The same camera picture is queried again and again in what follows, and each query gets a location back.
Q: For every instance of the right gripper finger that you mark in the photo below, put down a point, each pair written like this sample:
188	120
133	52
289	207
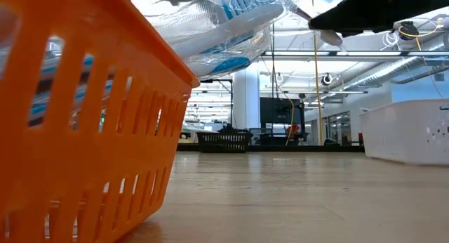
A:
358	14

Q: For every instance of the black monitor on stand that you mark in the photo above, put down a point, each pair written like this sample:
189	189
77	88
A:
279	111

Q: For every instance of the white plastic basket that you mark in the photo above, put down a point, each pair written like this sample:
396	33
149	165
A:
403	130

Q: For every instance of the black plastic basket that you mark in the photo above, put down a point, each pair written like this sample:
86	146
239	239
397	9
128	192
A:
224	141

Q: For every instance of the white round column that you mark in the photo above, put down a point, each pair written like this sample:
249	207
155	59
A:
246	102

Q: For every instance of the black background gantry frame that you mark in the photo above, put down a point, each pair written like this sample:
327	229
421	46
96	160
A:
210	80

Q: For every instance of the silver ventilation duct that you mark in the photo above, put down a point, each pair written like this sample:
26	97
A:
393	71

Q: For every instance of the red background object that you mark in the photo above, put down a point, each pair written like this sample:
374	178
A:
293	129

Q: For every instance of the orange plastic basket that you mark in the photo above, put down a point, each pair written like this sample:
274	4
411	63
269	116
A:
87	158

